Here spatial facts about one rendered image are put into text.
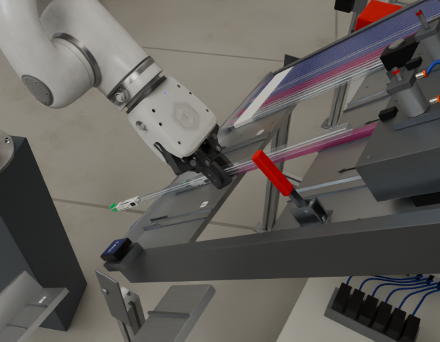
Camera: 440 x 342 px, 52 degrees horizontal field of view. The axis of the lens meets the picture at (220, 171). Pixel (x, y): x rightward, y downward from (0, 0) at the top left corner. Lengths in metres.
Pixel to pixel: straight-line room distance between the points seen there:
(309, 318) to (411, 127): 0.54
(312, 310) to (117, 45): 0.60
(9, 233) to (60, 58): 0.70
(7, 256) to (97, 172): 0.83
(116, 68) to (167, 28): 2.39
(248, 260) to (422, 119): 0.27
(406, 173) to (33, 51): 0.42
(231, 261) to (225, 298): 1.01
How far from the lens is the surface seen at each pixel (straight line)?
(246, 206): 1.86
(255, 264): 0.59
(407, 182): 0.46
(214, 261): 0.64
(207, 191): 0.84
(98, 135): 2.23
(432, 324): 0.99
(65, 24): 0.63
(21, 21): 0.57
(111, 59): 0.62
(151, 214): 0.91
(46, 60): 0.57
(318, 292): 0.95
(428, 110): 0.47
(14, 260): 1.32
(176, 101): 0.64
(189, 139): 0.62
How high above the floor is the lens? 1.44
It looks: 46 degrees down
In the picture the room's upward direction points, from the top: straight up
